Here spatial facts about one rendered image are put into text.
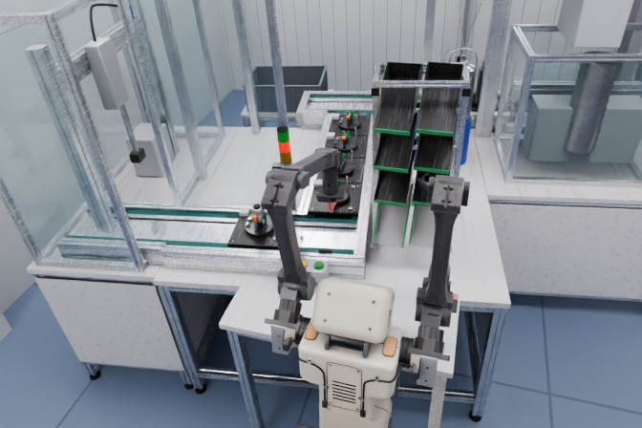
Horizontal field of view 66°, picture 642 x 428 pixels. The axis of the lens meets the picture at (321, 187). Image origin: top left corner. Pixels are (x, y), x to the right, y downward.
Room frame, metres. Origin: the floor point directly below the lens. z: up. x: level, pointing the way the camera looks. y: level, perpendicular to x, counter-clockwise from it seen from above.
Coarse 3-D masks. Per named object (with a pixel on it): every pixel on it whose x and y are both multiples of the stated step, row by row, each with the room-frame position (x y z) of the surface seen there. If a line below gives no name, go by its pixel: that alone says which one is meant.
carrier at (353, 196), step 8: (320, 184) 2.03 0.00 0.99; (344, 184) 2.04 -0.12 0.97; (352, 184) 2.04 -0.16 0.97; (360, 184) 2.03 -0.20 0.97; (312, 192) 2.00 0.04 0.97; (352, 192) 1.97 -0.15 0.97; (360, 192) 1.97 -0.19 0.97; (312, 200) 1.93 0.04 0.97; (344, 200) 1.89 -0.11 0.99; (352, 200) 1.91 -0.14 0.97; (312, 208) 1.86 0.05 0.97; (320, 208) 1.86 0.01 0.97; (328, 208) 1.86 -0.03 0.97; (336, 208) 1.85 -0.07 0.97; (344, 208) 1.85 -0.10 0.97; (352, 208) 1.84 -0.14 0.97
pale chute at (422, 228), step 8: (416, 208) 1.65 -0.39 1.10; (424, 208) 1.64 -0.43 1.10; (416, 216) 1.62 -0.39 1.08; (424, 216) 1.61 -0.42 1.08; (432, 216) 1.61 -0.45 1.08; (416, 224) 1.60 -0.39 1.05; (424, 224) 1.59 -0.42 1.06; (432, 224) 1.58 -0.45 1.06; (416, 232) 1.57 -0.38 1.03; (424, 232) 1.57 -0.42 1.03; (432, 232) 1.56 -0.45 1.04; (416, 240) 1.55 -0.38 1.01; (424, 240) 1.54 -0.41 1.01; (432, 240) 1.54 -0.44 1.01
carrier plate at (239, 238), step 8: (240, 216) 1.85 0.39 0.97; (248, 216) 1.84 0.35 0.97; (240, 224) 1.79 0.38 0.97; (232, 232) 1.73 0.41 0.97; (240, 232) 1.73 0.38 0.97; (272, 232) 1.71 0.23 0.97; (232, 240) 1.68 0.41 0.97; (240, 240) 1.67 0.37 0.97; (248, 240) 1.67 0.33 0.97; (256, 240) 1.67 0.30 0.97; (264, 240) 1.66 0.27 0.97; (272, 240) 1.66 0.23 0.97; (264, 248) 1.63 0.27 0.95; (272, 248) 1.62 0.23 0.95
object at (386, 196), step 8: (416, 144) 1.73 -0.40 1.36; (416, 152) 1.74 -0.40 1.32; (384, 176) 1.69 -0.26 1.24; (392, 176) 1.69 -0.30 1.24; (400, 176) 1.68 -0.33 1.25; (408, 176) 1.67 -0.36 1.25; (376, 184) 1.64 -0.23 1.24; (384, 184) 1.66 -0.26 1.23; (392, 184) 1.65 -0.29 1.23; (400, 184) 1.64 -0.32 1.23; (408, 184) 1.64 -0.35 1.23; (376, 192) 1.63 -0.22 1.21; (384, 192) 1.62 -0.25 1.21; (392, 192) 1.62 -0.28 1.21; (400, 192) 1.61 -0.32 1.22; (408, 192) 1.59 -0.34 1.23; (376, 200) 1.58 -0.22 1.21; (384, 200) 1.59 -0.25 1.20; (392, 200) 1.59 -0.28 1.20; (400, 200) 1.58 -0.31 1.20
